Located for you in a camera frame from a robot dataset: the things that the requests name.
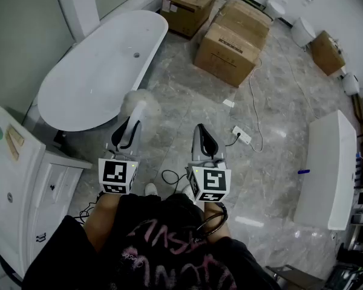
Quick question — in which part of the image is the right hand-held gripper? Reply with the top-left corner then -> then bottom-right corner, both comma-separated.
186,123 -> 232,204

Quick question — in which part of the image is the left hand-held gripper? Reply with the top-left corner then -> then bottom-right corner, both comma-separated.
98,116 -> 143,195

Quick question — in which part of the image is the white fluffy duster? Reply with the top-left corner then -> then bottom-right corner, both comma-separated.
119,88 -> 163,150

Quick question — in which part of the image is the dark green translucent sheet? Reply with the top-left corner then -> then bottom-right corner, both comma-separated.
37,10 -> 169,132

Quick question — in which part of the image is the person's right forearm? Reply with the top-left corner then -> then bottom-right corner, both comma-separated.
199,202 -> 232,245

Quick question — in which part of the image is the person's left forearm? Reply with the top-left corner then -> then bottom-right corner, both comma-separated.
83,193 -> 122,253

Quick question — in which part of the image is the white power strip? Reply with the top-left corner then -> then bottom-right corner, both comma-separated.
232,125 -> 252,146

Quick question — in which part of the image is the large printed cardboard box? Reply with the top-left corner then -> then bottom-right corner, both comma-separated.
193,22 -> 263,88

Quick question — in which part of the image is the tan wooden piece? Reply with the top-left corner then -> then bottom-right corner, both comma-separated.
4,124 -> 25,162

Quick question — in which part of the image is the black shirt with pink print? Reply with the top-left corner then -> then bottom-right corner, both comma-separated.
22,193 -> 279,290

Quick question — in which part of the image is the white rectangular counter unit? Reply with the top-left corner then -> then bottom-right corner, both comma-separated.
293,109 -> 358,231

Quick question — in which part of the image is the white vanity cabinet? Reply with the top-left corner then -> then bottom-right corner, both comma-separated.
0,106 -> 93,285

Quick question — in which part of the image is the long taped cardboard box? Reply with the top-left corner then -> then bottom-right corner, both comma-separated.
213,0 -> 273,51

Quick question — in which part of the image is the cardboard box with white labels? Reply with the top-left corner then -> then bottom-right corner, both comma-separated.
160,0 -> 220,39

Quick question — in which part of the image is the wide pale roller blind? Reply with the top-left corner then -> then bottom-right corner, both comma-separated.
0,0 -> 75,126

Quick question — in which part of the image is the dark chair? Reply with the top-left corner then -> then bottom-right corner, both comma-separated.
265,263 -> 325,290

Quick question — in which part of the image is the small cardboard box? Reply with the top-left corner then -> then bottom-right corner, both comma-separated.
310,30 -> 347,77

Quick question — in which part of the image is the black plug cable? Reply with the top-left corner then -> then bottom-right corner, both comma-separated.
225,131 -> 242,148

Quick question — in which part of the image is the black floor cable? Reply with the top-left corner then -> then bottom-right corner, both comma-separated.
161,169 -> 190,195

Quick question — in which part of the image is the white power strip cable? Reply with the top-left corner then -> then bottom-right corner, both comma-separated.
247,57 -> 264,153

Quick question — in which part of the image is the black cable loop on wrist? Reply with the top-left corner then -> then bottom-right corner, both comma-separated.
196,202 -> 229,241

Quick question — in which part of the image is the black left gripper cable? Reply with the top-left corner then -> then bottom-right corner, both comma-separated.
73,192 -> 105,227

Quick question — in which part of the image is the thin white floor cable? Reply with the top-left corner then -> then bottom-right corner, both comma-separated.
271,34 -> 321,120

